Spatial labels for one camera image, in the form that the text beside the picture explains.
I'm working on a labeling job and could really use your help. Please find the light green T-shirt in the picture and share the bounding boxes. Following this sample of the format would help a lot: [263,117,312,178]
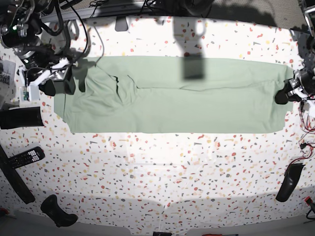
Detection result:
[54,56,293,133]

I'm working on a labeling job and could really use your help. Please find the black game controller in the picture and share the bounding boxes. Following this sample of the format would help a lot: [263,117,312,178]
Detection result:
[40,194,78,228]

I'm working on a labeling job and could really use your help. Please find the red and black wire bundle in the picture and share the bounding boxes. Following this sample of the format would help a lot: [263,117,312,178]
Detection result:
[287,100,315,170]

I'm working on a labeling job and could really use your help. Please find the small red clip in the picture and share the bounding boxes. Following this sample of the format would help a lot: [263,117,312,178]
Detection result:
[305,197,313,205]

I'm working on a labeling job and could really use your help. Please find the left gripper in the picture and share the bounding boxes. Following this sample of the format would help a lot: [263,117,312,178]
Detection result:
[287,68,315,102]

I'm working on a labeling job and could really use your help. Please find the long black bar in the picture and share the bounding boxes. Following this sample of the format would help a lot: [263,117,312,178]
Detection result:
[0,147,35,204]

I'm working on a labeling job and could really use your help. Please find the black cylinder roll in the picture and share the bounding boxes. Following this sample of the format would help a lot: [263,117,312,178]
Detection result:
[0,107,44,129]

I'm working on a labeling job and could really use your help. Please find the black TV remote control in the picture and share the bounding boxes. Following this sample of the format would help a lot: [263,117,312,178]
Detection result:
[8,147,45,169]

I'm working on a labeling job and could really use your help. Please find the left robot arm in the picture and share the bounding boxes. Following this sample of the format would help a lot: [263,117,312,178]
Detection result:
[284,0,315,103]

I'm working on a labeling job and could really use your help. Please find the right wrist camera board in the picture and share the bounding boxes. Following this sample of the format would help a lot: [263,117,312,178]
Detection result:
[19,85,40,102]

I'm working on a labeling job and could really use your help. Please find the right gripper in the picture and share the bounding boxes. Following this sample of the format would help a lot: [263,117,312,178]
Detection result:
[17,48,73,86]

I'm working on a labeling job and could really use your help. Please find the black curved handle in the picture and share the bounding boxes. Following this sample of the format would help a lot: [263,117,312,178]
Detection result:
[276,163,305,203]

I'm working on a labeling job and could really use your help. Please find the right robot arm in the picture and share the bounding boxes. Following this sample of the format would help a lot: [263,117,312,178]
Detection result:
[0,0,73,89]

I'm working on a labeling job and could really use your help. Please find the grey monitor stand foot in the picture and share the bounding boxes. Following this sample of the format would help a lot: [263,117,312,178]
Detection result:
[115,16,128,32]

